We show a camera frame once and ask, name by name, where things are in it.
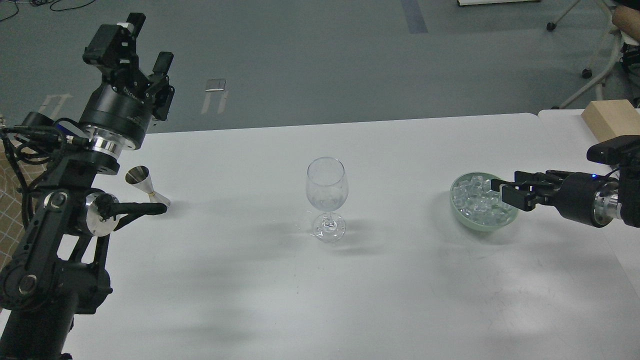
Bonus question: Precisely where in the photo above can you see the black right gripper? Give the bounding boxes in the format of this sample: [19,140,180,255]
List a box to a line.
[490,170,622,228]

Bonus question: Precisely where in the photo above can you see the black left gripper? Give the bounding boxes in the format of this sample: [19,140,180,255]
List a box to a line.
[78,13,175,153]

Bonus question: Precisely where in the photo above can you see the steel jigger measuring cup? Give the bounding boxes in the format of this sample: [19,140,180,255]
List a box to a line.
[125,165,171,208]

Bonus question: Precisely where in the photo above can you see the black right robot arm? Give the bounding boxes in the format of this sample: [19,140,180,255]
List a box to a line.
[491,135,640,228]

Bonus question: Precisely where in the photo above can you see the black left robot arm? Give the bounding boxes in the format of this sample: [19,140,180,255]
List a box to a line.
[1,13,175,360]

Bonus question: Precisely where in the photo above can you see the green bowl of ice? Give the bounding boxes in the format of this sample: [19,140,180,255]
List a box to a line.
[449,172,520,232]

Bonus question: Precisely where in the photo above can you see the clear wine glass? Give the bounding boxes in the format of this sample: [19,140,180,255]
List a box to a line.
[305,156,349,243]

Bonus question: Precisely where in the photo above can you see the light wooden block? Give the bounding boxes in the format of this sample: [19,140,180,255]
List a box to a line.
[581,99,640,142]

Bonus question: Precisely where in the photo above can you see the white office chair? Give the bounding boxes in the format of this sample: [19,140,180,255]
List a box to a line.
[551,0,632,110]

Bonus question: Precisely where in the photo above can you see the seated person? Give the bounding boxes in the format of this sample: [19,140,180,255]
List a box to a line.
[611,0,640,107]

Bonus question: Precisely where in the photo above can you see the black floor cables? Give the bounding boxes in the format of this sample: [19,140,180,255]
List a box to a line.
[0,0,96,22]

